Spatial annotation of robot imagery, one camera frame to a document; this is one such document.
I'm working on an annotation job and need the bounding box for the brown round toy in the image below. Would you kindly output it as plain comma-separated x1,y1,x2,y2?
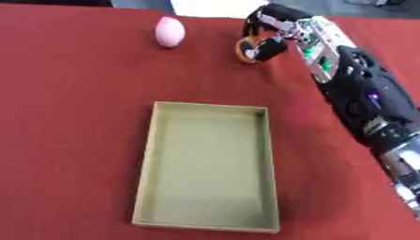
234,36,269,65

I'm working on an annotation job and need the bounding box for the open box with green inside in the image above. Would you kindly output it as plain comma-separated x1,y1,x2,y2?
129,100,282,234

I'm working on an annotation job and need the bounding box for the pink egg-shaped toy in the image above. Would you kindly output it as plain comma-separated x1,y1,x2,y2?
152,16,188,49

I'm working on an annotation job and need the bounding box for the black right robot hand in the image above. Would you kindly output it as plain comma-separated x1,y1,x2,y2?
241,3,315,62

